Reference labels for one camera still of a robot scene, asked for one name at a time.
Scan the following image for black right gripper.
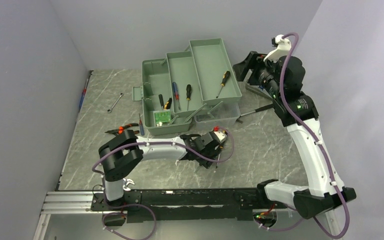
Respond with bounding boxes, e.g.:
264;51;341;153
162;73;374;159
233;50;282;99

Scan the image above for yellow black stubby screwdriver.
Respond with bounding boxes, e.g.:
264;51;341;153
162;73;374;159
216;70;231;99

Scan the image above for green label screwdriver bit box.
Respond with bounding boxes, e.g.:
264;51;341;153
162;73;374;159
153;109;172;127

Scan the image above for yellow black handle hammer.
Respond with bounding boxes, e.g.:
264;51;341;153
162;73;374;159
158;94;173;110

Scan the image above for yellow black medium screwdriver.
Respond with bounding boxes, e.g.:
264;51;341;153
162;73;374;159
186;84;192;110

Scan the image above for blue red long screwdriver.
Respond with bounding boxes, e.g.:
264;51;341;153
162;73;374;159
172;82;181;111

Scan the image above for green toolbox base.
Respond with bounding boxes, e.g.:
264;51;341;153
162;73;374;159
141;58;191;136

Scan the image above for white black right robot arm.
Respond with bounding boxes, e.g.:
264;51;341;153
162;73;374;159
233;51;357;219

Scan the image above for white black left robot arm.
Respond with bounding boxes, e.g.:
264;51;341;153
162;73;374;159
92;128;230;210

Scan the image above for grey flat case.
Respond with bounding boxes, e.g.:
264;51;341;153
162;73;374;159
245;81;272;100

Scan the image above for green top toolbox tray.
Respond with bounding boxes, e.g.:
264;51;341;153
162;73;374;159
189;38;242;106

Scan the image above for green toolbox tray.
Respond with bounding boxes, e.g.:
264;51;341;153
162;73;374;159
166;51;209;118
189;38;242;106

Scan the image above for blue red small screwdriver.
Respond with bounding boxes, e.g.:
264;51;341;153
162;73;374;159
138;113;145;136

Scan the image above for green middle toolbox tray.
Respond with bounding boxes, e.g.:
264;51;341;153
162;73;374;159
166;51;209;118

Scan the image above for green toolbox latch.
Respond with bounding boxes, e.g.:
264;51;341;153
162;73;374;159
132;86;144;102

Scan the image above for large silver open-end wrench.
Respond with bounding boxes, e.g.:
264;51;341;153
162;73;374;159
122;178;135;192

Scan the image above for orange black needle-nose pliers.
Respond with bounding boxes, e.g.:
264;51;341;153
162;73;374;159
105;123;139;136

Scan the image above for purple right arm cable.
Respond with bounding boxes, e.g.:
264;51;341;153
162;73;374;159
253;32;351;240

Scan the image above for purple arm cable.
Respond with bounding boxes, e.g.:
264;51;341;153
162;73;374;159
91;126;235;240
253;32;351;240

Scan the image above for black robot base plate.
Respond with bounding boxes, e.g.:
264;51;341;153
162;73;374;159
90;187;285;223

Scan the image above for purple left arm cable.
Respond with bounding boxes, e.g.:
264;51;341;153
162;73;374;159
91;126;235;240

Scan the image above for red blue tool at wall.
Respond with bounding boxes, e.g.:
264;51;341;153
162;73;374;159
78;70;93;111

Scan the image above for aluminium frame rail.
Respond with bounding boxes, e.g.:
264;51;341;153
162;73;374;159
41;190;312;215

